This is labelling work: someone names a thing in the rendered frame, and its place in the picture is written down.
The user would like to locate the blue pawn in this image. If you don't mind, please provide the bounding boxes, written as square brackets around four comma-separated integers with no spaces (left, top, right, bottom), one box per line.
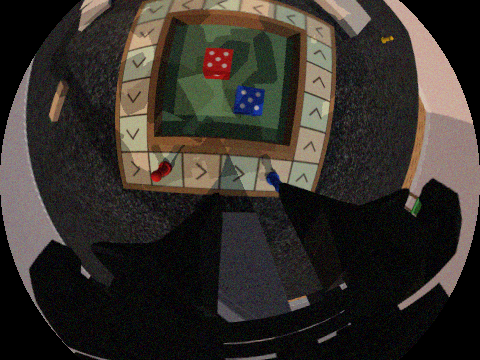
[267,172,281,193]

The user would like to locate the red pawn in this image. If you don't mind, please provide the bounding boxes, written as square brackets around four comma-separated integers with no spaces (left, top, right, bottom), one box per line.
[151,161,172,183]

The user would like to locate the yellow pawn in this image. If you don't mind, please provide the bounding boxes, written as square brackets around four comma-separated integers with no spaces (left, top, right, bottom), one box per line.
[380,36,393,43]

